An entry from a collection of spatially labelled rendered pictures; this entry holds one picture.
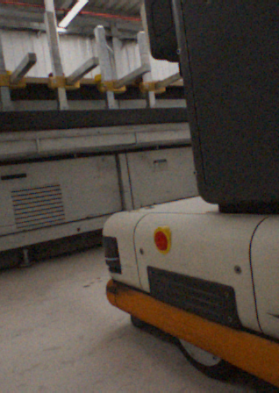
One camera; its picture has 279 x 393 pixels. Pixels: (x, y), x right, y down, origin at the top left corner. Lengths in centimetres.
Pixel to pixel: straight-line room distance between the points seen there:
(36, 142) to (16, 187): 29
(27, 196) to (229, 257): 142
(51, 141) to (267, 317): 133
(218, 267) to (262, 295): 8
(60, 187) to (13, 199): 25
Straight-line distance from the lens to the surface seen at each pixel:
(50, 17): 183
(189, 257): 61
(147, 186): 216
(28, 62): 141
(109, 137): 180
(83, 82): 197
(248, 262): 52
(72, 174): 194
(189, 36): 63
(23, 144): 164
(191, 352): 71
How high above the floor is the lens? 37
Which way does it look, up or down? 3 degrees down
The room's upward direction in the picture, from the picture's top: 8 degrees counter-clockwise
